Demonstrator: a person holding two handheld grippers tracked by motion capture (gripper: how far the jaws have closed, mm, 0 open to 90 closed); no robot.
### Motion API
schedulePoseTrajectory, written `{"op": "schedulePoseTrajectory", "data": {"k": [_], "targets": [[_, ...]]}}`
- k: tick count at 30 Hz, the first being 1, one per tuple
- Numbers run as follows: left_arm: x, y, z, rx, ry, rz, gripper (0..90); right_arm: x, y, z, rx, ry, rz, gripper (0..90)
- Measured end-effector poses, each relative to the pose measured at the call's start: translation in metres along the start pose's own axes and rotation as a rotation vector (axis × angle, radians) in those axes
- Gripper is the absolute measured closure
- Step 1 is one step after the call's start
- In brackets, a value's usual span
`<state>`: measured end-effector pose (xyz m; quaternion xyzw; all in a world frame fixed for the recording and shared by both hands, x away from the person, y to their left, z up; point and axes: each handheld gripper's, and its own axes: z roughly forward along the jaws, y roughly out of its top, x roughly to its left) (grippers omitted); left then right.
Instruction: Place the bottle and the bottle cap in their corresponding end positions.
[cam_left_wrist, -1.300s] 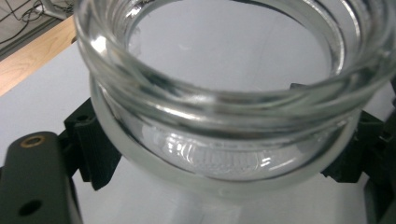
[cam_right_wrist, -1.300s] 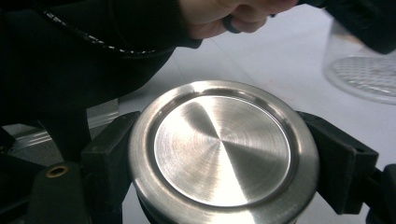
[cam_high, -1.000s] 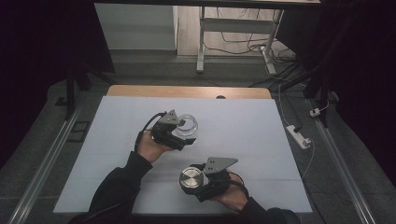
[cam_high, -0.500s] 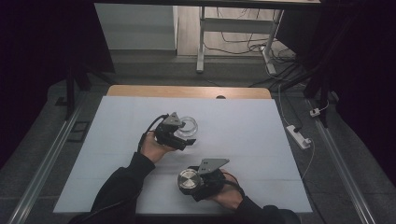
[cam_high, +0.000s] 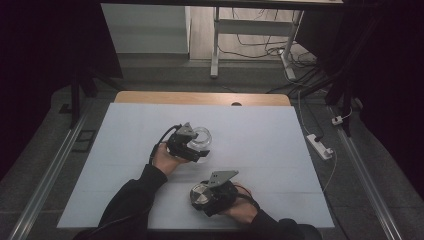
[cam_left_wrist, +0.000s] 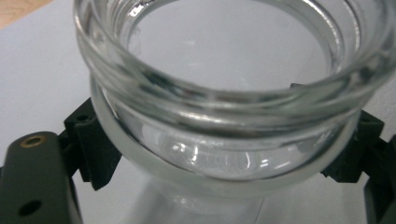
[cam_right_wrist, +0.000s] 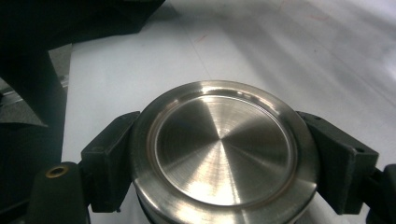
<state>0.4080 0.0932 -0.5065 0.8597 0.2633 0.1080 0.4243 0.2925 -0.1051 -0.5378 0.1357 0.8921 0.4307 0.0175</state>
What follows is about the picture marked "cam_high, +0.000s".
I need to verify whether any black curtain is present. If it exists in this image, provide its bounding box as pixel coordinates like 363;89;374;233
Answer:
0;0;124;183
294;0;424;203

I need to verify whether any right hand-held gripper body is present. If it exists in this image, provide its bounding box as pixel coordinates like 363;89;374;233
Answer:
199;169;240;218

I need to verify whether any white desk frame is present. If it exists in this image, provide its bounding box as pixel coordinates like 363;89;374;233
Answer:
209;6;305;81

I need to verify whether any thin white cable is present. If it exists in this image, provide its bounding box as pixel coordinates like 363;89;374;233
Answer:
297;89;339;193

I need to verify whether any person's right hand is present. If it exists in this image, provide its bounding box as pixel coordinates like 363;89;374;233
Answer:
219;184;260;225

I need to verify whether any white power strip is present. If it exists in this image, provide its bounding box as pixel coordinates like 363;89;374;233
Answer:
306;133;334;161

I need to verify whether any black plug with cable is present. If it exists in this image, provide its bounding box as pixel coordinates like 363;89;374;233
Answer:
301;99;326;142

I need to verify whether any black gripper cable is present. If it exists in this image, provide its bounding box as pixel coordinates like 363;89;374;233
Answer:
148;123;183;166
233;182;262;211

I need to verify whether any black floor cable tangle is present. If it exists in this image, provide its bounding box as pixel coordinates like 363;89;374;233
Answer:
218;7;318;69

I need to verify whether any metal floor rail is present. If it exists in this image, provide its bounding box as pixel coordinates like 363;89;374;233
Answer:
7;103;96;240
328;106;403;240

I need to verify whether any black floor bracket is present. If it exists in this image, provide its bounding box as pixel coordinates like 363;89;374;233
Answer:
72;129;98;154

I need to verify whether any light blue table mat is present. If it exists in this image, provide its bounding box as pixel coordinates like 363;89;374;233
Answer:
57;102;335;231

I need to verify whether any black metal stand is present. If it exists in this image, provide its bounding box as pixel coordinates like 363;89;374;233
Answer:
323;74;355;138
58;66;125;130

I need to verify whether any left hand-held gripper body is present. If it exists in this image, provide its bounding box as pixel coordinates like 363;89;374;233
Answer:
165;121;205;163

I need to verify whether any person's left hand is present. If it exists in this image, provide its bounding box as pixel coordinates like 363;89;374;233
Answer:
152;142;191;177

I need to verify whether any clear glass jar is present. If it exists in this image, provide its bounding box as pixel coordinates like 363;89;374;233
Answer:
187;126;213;158

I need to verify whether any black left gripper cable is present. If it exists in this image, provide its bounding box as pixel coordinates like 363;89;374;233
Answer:
148;123;183;166

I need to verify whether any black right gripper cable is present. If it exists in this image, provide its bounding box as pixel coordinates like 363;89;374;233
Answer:
233;182;262;211

